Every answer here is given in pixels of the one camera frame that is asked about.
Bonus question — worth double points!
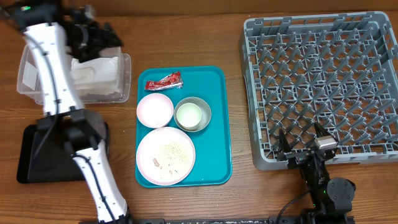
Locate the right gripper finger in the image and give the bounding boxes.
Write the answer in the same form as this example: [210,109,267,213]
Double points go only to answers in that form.
[278,129,292,153]
[314,122,331,138]

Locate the white napkin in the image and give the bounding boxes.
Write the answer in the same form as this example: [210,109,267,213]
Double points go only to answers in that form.
[70,57,121,95]

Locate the grey bowl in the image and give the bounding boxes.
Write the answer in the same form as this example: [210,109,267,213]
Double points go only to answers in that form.
[174,96,211,132]

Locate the red snack wrapper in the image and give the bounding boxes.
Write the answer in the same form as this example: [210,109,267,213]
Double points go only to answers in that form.
[144,72,183,91]

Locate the small white cup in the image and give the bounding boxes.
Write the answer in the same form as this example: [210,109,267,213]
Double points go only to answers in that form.
[177,103,201,131]

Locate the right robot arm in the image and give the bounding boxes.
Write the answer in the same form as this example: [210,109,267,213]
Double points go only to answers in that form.
[274,123,356,223]

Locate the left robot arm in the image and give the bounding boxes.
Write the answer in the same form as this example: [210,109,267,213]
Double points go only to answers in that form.
[1,1,136,223]

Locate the grey dishwasher rack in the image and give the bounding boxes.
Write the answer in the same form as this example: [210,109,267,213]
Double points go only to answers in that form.
[239,11,397,170]

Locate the clear plastic bin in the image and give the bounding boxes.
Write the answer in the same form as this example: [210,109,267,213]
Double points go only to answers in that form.
[16,38,122,101]

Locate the teal serving tray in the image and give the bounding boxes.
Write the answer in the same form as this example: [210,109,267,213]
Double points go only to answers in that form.
[137,66,233,187]

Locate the small pink bowl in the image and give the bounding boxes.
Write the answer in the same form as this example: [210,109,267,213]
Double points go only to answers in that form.
[136,93,174,129]

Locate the large pink plate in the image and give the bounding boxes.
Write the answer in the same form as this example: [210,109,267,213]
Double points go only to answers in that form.
[136,127,196,186]

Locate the black plastic tray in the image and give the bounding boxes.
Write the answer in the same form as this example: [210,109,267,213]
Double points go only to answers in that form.
[16,123,110,184]

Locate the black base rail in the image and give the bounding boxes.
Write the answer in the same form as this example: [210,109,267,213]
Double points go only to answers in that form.
[110,216,355,224]

